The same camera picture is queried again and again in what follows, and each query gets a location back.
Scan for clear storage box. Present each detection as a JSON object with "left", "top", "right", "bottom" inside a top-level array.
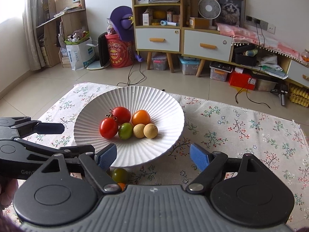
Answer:
[{"left": 151, "top": 53, "right": 168, "bottom": 71}]

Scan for purple plush toy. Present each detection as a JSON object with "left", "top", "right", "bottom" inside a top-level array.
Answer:
[{"left": 107, "top": 7, "right": 143, "bottom": 62}]

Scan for black storage bin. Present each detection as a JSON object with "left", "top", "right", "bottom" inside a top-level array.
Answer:
[{"left": 234, "top": 45, "right": 257, "bottom": 66}]

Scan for black lidded storage box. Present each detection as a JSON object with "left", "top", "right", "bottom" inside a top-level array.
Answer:
[{"left": 210, "top": 61, "right": 233, "bottom": 82}]

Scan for framed cat picture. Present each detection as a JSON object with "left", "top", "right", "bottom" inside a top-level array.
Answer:
[{"left": 213, "top": 0, "right": 246, "bottom": 28}]

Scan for red tomato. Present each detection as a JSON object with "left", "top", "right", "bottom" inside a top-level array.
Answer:
[
  {"left": 106, "top": 106, "right": 131, "bottom": 125},
  {"left": 99, "top": 118, "right": 119, "bottom": 139}
]

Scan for red box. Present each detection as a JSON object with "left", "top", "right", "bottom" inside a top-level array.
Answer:
[{"left": 228, "top": 71, "right": 257, "bottom": 91}]

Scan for yellow egg trays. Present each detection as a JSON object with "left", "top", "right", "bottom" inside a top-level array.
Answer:
[{"left": 289, "top": 83, "right": 309, "bottom": 108}]

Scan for red printed bucket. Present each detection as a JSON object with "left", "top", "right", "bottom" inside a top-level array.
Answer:
[{"left": 105, "top": 32, "right": 135, "bottom": 68}]

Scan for white drawer with orange handle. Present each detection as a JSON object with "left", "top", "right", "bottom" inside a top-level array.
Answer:
[
  {"left": 135, "top": 28, "right": 181, "bottom": 52},
  {"left": 184, "top": 30, "right": 233, "bottom": 62}
]

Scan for white wall socket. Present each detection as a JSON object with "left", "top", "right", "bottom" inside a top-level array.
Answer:
[{"left": 260, "top": 20, "right": 276, "bottom": 34}]

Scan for pink cloth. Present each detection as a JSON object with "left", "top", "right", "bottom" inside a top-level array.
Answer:
[{"left": 216, "top": 22, "right": 302, "bottom": 61}]

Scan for small cardboard box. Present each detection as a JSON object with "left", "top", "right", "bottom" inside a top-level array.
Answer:
[{"left": 189, "top": 17, "right": 210, "bottom": 29}]

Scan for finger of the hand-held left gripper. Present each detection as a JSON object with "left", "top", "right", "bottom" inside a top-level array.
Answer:
[
  {"left": 14, "top": 138, "right": 95, "bottom": 168},
  {"left": 0, "top": 116, "right": 65, "bottom": 138}
]

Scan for white oval board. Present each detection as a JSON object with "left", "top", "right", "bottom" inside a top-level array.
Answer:
[{"left": 86, "top": 60, "right": 109, "bottom": 70}]

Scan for floral tablecloth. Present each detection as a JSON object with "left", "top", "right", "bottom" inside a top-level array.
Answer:
[{"left": 0, "top": 83, "right": 309, "bottom": 232}]

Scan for grey plush toy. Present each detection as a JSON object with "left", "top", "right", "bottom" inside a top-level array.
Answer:
[{"left": 66, "top": 29, "right": 90, "bottom": 45}]

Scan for person's left hand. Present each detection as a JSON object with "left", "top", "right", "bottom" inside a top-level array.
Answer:
[{"left": 0, "top": 177, "right": 18, "bottom": 209}]

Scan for wooden cabinet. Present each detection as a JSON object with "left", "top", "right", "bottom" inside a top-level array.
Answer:
[{"left": 130, "top": 0, "right": 234, "bottom": 78}]

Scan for blue lidded storage box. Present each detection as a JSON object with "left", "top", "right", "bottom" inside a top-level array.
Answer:
[{"left": 179, "top": 55, "right": 201, "bottom": 75}]

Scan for olive cherry tomato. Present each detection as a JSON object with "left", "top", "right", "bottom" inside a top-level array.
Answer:
[{"left": 111, "top": 168, "right": 129, "bottom": 183}]

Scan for white ribbed plate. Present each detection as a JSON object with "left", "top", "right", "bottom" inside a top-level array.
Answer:
[{"left": 73, "top": 86, "right": 185, "bottom": 168}]

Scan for wooden bookshelf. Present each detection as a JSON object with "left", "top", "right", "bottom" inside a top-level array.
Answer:
[{"left": 36, "top": 0, "right": 88, "bottom": 68}]

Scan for white desk fan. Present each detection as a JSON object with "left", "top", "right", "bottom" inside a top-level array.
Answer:
[{"left": 198, "top": 0, "right": 221, "bottom": 29}]

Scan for black flat panel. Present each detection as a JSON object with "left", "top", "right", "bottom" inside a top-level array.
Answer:
[{"left": 98, "top": 32, "right": 110, "bottom": 68}]

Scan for white product box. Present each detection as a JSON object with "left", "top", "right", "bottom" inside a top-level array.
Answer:
[{"left": 142, "top": 12, "right": 153, "bottom": 26}]

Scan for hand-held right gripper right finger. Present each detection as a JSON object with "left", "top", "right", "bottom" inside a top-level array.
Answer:
[{"left": 186, "top": 143, "right": 267, "bottom": 194}]

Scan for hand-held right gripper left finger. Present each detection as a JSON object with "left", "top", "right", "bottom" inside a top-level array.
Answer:
[{"left": 43, "top": 143, "right": 119, "bottom": 194}]

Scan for green cherry tomato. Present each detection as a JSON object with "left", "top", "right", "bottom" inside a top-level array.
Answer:
[{"left": 118, "top": 122, "right": 134, "bottom": 140}]

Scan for black mini tripod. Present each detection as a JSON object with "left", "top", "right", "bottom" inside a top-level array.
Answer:
[{"left": 270, "top": 83, "right": 289, "bottom": 106}]

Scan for longan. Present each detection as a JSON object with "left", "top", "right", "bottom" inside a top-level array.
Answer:
[
  {"left": 143, "top": 123, "right": 158, "bottom": 139},
  {"left": 133, "top": 123, "right": 146, "bottom": 139}
]

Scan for low wooden sideboard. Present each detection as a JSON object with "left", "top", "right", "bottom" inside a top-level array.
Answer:
[{"left": 233, "top": 42, "right": 309, "bottom": 89}]

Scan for curtain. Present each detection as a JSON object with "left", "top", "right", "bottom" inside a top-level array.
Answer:
[{"left": 23, "top": 0, "right": 46, "bottom": 72}]

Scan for white paper bag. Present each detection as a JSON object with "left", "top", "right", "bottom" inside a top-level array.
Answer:
[{"left": 65, "top": 37, "right": 96, "bottom": 71}]

